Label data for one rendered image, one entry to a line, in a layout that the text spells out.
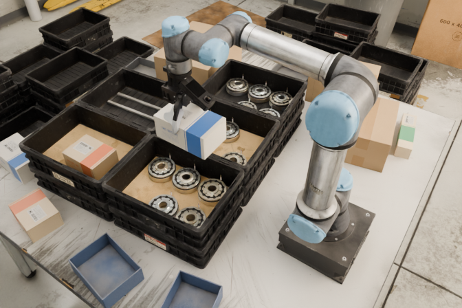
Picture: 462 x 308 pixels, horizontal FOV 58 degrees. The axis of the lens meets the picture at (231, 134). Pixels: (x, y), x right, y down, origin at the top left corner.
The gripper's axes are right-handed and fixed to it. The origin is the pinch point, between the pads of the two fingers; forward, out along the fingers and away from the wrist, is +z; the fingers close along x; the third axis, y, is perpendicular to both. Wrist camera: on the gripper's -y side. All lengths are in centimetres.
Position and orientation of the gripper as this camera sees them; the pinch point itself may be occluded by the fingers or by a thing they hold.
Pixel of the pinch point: (190, 123)
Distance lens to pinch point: 136.5
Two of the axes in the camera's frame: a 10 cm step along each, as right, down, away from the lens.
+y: -8.3, -3.7, 4.2
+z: 0.1, 7.4, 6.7
